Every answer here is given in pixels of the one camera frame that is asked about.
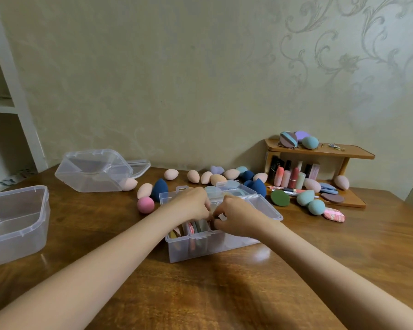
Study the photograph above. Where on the pink white cosmetic pencil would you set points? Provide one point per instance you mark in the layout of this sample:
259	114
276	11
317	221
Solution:
277	187

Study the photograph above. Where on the clear square lidded container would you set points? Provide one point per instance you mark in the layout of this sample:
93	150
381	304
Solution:
17	244
89	175

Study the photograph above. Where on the wooden two-tier cosmetic rack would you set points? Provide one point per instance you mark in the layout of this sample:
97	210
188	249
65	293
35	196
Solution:
351	153

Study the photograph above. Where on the row of lipsticks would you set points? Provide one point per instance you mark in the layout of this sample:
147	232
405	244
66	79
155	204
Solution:
285	178

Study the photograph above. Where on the person's right hand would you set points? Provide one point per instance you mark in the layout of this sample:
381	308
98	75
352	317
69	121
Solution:
242	216

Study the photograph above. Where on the person's left forearm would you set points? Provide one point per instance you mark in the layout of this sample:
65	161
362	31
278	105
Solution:
72	271

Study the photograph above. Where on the person's right forearm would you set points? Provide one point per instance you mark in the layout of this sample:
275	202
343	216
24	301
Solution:
330	281

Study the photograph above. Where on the group of dark blue sponges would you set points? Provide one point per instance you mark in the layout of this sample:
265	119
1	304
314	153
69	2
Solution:
232	185

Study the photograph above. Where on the pink marbled sponge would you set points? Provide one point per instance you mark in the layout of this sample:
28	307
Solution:
334	215

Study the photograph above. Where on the small metal hair clips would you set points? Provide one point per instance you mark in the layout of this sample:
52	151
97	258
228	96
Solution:
336	146

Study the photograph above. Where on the clear compartment organizer box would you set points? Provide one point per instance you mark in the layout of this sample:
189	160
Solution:
227	249

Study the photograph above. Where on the group of beige egg sponges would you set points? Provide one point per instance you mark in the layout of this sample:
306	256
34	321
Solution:
171	174

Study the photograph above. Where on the person's left hand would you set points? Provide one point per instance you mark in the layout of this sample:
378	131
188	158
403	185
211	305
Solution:
191	204

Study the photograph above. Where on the dark green round puff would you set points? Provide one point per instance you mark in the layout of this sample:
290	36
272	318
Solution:
280	198

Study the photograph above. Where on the white shelving unit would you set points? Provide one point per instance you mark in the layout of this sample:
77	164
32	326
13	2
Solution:
19	99

